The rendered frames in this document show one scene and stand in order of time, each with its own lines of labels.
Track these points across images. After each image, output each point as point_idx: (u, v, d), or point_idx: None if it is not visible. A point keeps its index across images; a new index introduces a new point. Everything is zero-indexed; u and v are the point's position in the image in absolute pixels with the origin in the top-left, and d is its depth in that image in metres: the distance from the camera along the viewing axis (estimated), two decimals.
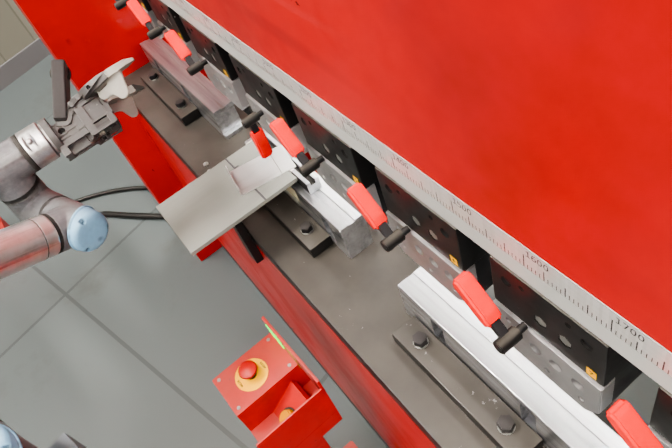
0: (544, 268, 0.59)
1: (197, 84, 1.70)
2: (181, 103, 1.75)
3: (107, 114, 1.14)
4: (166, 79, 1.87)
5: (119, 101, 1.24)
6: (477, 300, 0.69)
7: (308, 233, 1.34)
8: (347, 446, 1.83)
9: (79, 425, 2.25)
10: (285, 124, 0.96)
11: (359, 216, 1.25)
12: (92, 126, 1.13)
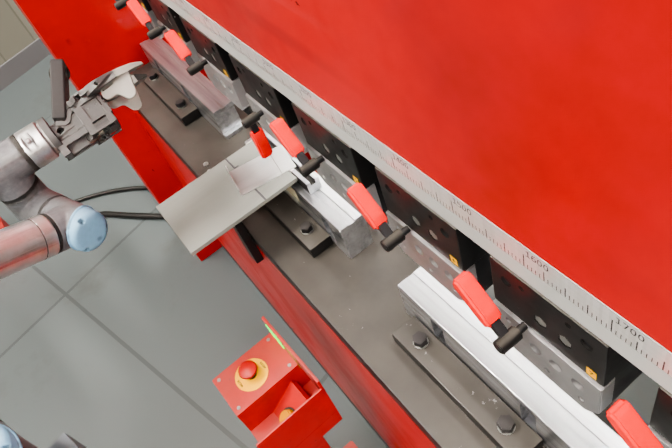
0: (544, 268, 0.59)
1: (197, 84, 1.70)
2: (181, 103, 1.75)
3: (106, 114, 1.14)
4: (166, 79, 1.87)
5: (121, 94, 1.22)
6: (477, 300, 0.69)
7: (308, 233, 1.34)
8: (347, 446, 1.83)
9: (79, 425, 2.25)
10: (285, 124, 0.96)
11: (359, 216, 1.25)
12: (91, 126, 1.13)
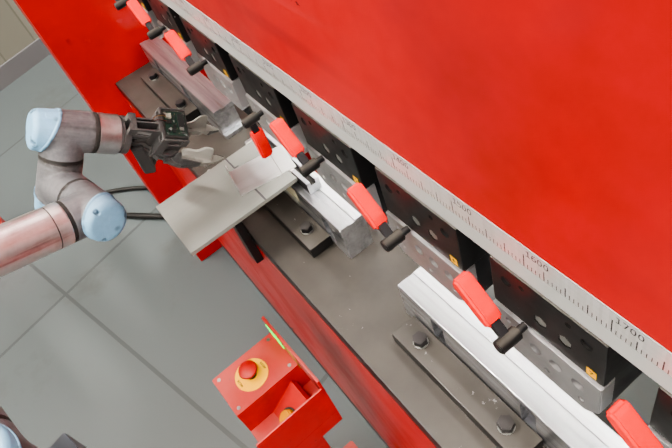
0: (544, 268, 0.59)
1: (197, 84, 1.70)
2: (181, 103, 1.75)
3: (176, 113, 1.23)
4: (166, 79, 1.87)
5: (196, 154, 1.27)
6: (477, 300, 0.69)
7: (308, 233, 1.34)
8: (347, 446, 1.83)
9: (79, 425, 2.25)
10: (285, 124, 0.96)
11: (359, 216, 1.25)
12: (160, 111, 1.21)
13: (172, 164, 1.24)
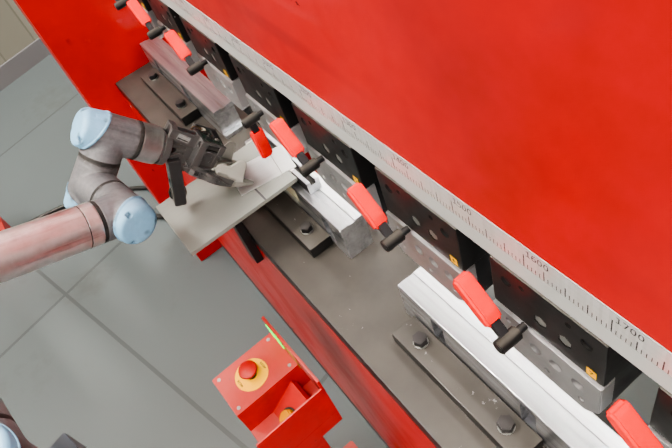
0: (544, 268, 0.59)
1: (197, 84, 1.70)
2: (181, 103, 1.75)
3: None
4: (166, 79, 1.87)
5: (229, 173, 1.30)
6: (477, 300, 0.69)
7: (308, 233, 1.34)
8: (347, 446, 1.83)
9: (79, 425, 2.25)
10: (285, 124, 0.96)
11: (359, 216, 1.25)
12: (194, 130, 1.27)
13: (208, 179, 1.26)
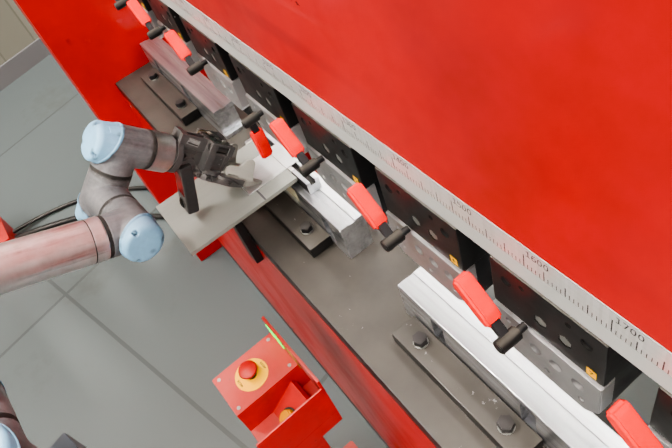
0: (544, 268, 0.59)
1: (197, 84, 1.70)
2: (181, 103, 1.75)
3: None
4: (166, 79, 1.87)
5: (238, 174, 1.29)
6: (477, 300, 0.69)
7: (308, 233, 1.34)
8: (347, 446, 1.83)
9: (79, 425, 2.25)
10: (285, 124, 0.96)
11: (359, 216, 1.25)
12: None
13: (220, 181, 1.25)
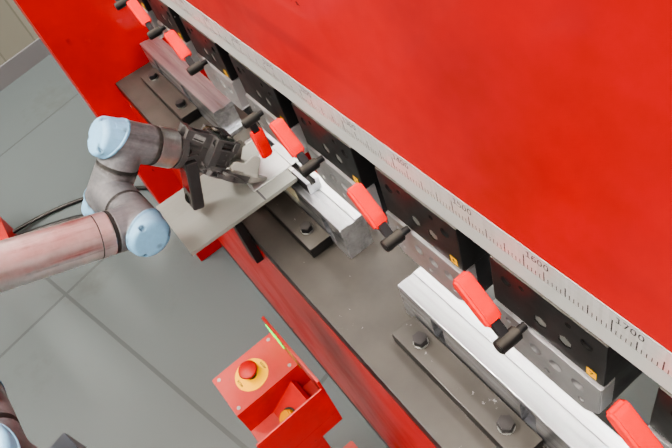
0: (544, 268, 0.59)
1: (197, 84, 1.70)
2: (181, 103, 1.75)
3: None
4: (166, 79, 1.87)
5: (243, 170, 1.30)
6: (477, 300, 0.69)
7: (308, 233, 1.34)
8: (347, 446, 1.83)
9: (79, 425, 2.25)
10: (285, 124, 0.96)
11: (359, 216, 1.25)
12: None
13: (225, 178, 1.26)
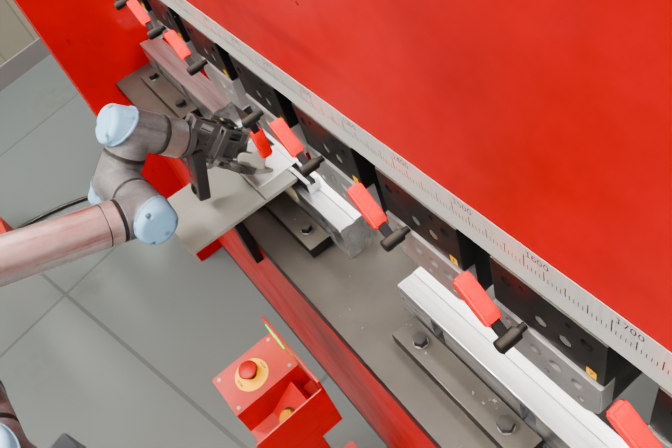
0: (544, 268, 0.59)
1: (197, 84, 1.70)
2: (181, 103, 1.75)
3: None
4: (166, 79, 1.87)
5: (250, 162, 1.30)
6: (477, 300, 0.69)
7: (308, 233, 1.34)
8: (347, 446, 1.83)
9: (79, 425, 2.25)
10: (285, 124, 0.96)
11: (359, 216, 1.25)
12: None
13: (232, 168, 1.26)
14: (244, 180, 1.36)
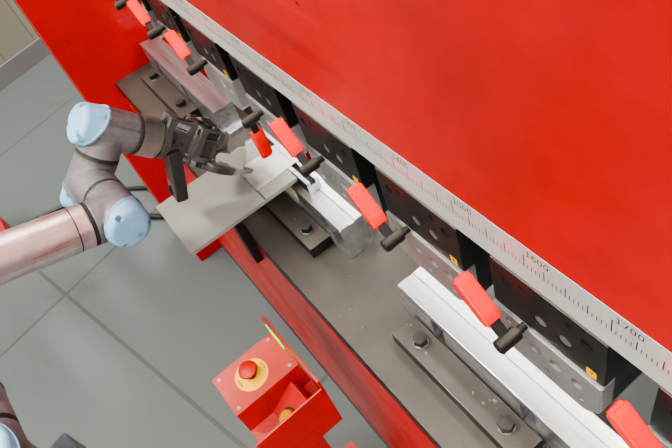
0: (544, 268, 0.59)
1: (197, 84, 1.70)
2: (181, 103, 1.75)
3: None
4: (166, 79, 1.87)
5: (229, 162, 1.27)
6: (477, 300, 0.69)
7: (308, 233, 1.34)
8: (347, 446, 1.83)
9: (79, 425, 2.25)
10: (285, 124, 0.96)
11: (359, 216, 1.25)
12: None
13: (210, 169, 1.22)
14: (244, 180, 1.36)
